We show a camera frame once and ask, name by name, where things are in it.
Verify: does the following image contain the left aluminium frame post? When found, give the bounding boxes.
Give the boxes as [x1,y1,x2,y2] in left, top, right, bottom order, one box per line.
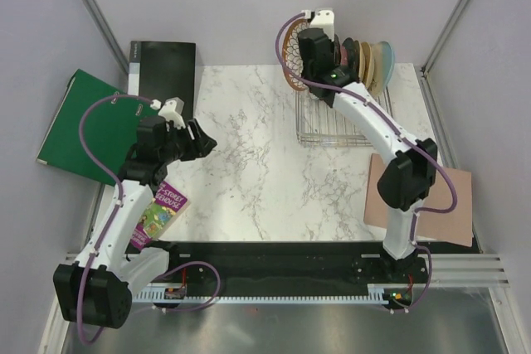
[81,0,129,75]

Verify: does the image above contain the purple children's book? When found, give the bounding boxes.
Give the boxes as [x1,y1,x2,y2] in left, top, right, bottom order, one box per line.
[129,182,190,250]

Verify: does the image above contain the green ring binder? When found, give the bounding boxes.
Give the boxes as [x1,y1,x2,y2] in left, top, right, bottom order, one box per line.
[35,68,146,186]

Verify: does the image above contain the aluminium frame post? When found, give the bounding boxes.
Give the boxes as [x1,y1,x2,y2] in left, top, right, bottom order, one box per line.
[81,0,129,75]
[417,0,472,79]

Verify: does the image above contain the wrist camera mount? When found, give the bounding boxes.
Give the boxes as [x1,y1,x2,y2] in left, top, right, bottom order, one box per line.
[301,8,335,41]
[150,97,186,129]

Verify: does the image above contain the black binder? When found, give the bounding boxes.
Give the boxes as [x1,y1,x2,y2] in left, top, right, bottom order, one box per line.
[127,41,197,121]

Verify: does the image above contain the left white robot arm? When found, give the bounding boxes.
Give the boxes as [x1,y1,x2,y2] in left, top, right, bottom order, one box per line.
[53,116,217,328]

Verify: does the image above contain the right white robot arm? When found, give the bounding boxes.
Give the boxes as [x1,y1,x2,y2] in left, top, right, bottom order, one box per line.
[298,27,437,283]

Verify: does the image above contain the cream plate in rack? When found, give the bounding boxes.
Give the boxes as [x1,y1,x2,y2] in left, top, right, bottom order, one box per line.
[366,42,383,98]
[358,41,375,88]

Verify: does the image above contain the pink polka dot plate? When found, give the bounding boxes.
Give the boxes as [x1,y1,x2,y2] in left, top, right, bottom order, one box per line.
[340,45,349,66]

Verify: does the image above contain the right aluminium frame post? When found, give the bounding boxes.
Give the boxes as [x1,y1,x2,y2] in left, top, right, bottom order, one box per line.
[417,0,472,79]

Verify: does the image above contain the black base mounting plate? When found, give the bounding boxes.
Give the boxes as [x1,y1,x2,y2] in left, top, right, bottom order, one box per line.
[124,240,482,299]

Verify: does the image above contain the white slotted cable duct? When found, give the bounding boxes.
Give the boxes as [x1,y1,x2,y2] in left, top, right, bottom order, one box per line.
[133,284,412,305]

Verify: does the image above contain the brown floral pattern plate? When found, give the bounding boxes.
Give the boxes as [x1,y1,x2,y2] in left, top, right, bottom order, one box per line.
[281,19,309,92]

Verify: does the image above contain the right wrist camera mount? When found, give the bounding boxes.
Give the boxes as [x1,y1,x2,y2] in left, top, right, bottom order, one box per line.
[301,8,335,41]

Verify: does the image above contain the dark teal plate in rack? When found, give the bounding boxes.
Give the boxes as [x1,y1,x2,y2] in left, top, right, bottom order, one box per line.
[342,37,360,75]

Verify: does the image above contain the aluminium front rail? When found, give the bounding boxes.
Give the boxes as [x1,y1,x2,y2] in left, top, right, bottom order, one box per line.
[57,252,512,288]

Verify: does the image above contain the light blue plate in rack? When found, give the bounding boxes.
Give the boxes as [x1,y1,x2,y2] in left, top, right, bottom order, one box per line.
[380,41,395,92]

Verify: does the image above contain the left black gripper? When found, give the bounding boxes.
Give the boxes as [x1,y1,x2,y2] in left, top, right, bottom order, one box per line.
[158,119,217,165]

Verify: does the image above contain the purple cable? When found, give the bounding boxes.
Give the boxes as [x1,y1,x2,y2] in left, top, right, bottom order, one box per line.
[76,95,221,346]
[275,12,460,316]

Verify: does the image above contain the pink cutting board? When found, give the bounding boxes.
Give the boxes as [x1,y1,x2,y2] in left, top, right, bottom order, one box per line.
[363,153,474,247]

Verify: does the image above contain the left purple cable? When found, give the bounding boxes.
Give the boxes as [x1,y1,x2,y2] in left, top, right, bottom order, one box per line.
[76,95,221,346]

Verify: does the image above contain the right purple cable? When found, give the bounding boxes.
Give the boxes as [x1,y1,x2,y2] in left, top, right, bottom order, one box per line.
[275,12,460,316]

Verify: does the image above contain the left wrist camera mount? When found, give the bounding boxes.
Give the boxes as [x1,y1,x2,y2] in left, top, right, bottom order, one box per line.
[150,97,186,129]

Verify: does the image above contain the wire dish rack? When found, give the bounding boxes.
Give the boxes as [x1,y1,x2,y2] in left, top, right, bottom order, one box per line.
[295,90,371,148]

